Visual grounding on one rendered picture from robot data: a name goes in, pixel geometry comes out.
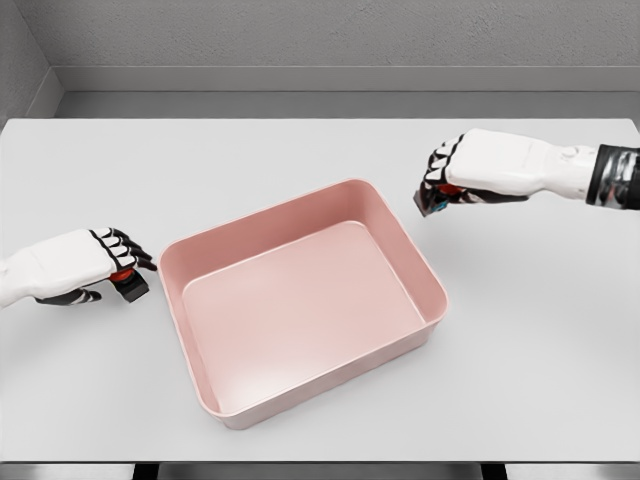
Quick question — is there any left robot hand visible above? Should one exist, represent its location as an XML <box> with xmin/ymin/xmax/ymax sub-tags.
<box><xmin>28</xmin><ymin>227</ymin><xmax>158</xmax><ymax>307</ymax></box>

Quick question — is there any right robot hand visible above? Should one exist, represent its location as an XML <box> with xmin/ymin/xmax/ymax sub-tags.
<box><xmin>419</xmin><ymin>128</ymin><xmax>537</xmax><ymax>209</ymax></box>

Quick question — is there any black switch with red button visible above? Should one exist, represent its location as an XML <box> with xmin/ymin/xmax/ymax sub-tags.
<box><xmin>109</xmin><ymin>268</ymin><xmax>151</xmax><ymax>305</ymax></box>
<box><xmin>412</xmin><ymin>182</ymin><xmax>465</xmax><ymax>219</ymax></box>

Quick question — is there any pink rectangular basket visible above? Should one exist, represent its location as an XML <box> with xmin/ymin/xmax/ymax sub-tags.
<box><xmin>158</xmin><ymin>177</ymin><xmax>450</xmax><ymax>432</ymax></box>

